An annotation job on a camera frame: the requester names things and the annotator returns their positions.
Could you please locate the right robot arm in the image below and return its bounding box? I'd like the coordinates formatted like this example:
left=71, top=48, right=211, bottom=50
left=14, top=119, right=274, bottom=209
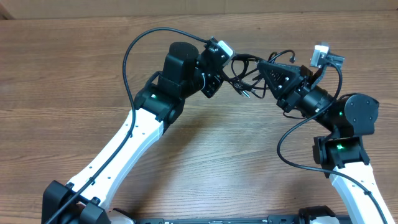
left=257, top=60, right=394, bottom=223

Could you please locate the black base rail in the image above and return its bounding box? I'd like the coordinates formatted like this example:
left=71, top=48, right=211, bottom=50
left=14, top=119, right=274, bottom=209
left=133, top=213, right=355, bottom=224

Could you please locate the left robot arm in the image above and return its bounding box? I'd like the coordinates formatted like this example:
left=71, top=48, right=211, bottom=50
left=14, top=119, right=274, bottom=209
left=42, top=38, right=235, bottom=223

